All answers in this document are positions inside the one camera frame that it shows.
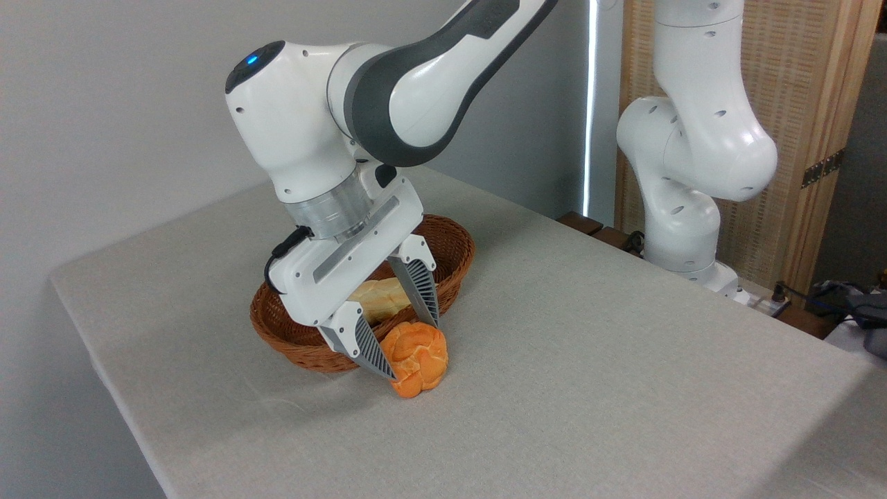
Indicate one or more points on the round orange bread roll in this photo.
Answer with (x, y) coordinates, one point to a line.
(419, 360)

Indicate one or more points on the metal screen hinge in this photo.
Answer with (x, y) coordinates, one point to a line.
(823, 168)

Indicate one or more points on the brown wicker basket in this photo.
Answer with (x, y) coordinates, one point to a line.
(450, 256)

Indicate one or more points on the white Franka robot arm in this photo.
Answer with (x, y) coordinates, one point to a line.
(298, 118)

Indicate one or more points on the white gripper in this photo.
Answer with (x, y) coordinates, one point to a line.
(326, 277)

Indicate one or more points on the grey tablecloth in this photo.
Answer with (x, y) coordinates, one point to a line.
(589, 388)

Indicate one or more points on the long pale braided bread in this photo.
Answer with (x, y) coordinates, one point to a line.
(384, 298)

